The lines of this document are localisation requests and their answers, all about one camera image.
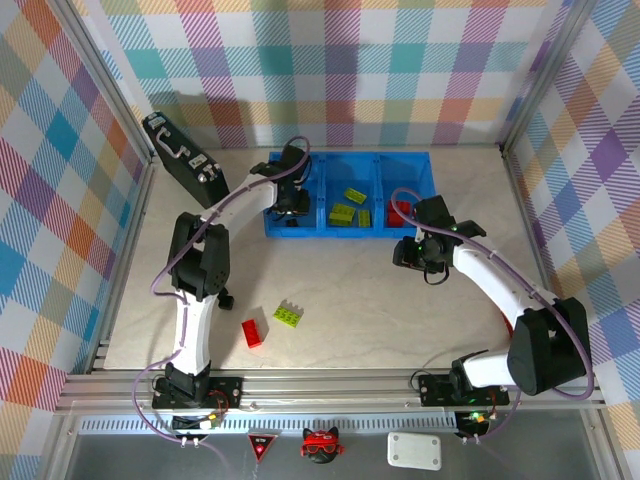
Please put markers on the green lego brick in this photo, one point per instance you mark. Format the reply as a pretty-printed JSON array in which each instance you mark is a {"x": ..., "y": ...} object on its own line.
[
  {"x": 287, "y": 316},
  {"x": 355, "y": 196},
  {"x": 341, "y": 215},
  {"x": 363, "y": 218}
]

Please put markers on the red lego brick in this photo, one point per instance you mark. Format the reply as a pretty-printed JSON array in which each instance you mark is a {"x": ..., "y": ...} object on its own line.
[
  {"x": 394, "y": 220},
  {"x": 252, "y": 332},
  {"x": 401, "y": 206}
]

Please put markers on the blue three-compartment bin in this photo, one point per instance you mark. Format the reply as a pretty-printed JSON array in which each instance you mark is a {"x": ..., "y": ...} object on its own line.
[{"x": 350, "y": 175}]

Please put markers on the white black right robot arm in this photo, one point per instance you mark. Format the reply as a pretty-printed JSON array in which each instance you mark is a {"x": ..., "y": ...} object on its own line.
[{"x": 490, "y": 285}]

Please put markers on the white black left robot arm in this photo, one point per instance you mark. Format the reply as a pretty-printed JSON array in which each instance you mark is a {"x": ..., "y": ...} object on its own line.
[{"x": 192, "y": 325}]

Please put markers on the long red plastic object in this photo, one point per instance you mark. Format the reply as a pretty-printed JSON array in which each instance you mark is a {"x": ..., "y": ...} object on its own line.
[{"x": 507, "y": 325}]

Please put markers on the white box bottom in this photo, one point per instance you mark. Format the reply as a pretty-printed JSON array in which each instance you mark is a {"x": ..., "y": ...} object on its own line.
[{"x": 414, "y": 450}]

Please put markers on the black cat figure red glasses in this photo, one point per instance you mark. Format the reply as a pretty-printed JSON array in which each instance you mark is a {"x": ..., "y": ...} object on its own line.
[{"x": 322, "y": 445}]

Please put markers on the red black triangle emblem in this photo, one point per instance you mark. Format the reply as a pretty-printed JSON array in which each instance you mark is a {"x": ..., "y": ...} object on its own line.
[{"x": 261, "y": 446}]

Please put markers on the aluminium frame side rail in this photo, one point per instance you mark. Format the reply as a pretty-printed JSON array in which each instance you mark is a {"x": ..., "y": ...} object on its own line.
[
  {"x": 144, "y": 185},
  {"x": 520, "y": 190}
]

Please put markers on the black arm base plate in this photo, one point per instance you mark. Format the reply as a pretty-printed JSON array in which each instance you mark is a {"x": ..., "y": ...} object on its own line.
[
  {"x": 432, "y": 392},
  {"x": 227, "y": 395}
]

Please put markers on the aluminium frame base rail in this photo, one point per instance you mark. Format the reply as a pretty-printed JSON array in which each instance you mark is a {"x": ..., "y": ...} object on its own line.
[{"x": 325, "y": 392}]

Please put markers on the aluminium frame post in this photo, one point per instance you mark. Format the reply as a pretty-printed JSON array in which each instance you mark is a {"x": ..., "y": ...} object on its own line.
[
  {"x": 111, "y": 75},
  {"x": 549, "y": 75}
]

